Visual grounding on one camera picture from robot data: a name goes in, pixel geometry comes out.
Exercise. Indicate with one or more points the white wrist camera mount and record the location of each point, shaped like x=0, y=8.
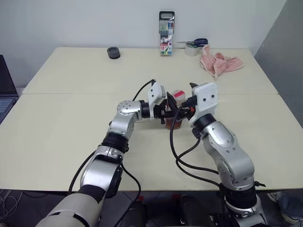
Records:
x=156, y=93
x=206, y=99

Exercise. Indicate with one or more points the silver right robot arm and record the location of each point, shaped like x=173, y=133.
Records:
x=225, y=146

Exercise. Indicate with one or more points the pink crumpled cloth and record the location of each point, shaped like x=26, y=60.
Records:
x=220, y=63

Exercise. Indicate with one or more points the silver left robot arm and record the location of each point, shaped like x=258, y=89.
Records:
x=125, y=111

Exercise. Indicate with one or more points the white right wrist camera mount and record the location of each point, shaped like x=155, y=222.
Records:
x=206, y=99

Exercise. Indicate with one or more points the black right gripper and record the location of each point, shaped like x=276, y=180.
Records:
x=189, y=107

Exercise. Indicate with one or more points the marker pen set box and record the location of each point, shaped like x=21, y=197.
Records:
x=166, y=35

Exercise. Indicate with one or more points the dark grey laptop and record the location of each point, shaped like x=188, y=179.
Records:
x=6, y=94

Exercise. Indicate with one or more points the amber drink bottle pink label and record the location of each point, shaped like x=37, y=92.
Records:
x=178, y=95

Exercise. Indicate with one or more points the white sneaker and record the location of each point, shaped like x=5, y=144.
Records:
x=274, y=196

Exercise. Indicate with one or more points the white tape roll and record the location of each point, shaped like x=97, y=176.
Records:
x=192, y=50

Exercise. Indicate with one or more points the blue fabric bundle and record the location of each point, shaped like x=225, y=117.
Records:
x=292, y=206

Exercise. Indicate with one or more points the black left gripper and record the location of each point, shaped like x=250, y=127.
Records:
x=163, y=114

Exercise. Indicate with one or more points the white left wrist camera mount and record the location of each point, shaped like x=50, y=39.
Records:
x=156, y=93

